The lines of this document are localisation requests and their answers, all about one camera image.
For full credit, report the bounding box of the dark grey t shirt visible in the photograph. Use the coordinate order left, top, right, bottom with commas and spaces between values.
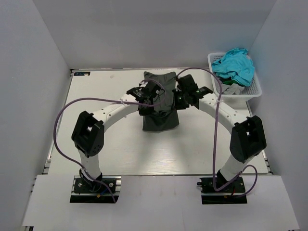
142, 71, 179, 132

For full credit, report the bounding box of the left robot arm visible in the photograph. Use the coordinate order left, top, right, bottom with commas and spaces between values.
71, 86, 165, 184

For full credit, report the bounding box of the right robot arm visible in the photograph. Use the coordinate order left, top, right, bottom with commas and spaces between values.
173, 87, 267, 192

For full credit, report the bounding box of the green garment in basket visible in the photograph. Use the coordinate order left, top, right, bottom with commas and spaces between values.
221, 79, 238, 85

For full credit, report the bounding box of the white grey garment in basket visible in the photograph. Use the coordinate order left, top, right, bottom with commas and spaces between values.
222, 83, 245, 95

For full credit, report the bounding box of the dark label sticker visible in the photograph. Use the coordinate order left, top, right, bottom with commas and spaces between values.
73, 72, 90, 76

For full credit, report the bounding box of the turquoise t shirt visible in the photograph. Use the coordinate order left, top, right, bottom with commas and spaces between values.
211, 48, 255, 87

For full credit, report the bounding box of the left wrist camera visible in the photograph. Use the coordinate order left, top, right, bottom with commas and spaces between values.
143, 81, 163, 98

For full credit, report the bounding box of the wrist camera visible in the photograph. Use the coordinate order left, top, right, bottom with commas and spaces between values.
177, 74, 198, 93
143, 81, 163, 98

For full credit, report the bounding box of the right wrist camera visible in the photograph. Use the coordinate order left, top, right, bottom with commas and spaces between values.
177, 74, 198, 93

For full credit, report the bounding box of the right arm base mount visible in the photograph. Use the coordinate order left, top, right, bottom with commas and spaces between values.
197, 177, 247, 205

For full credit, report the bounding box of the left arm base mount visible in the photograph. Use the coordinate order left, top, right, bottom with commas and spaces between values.
70, 176, 121, 204

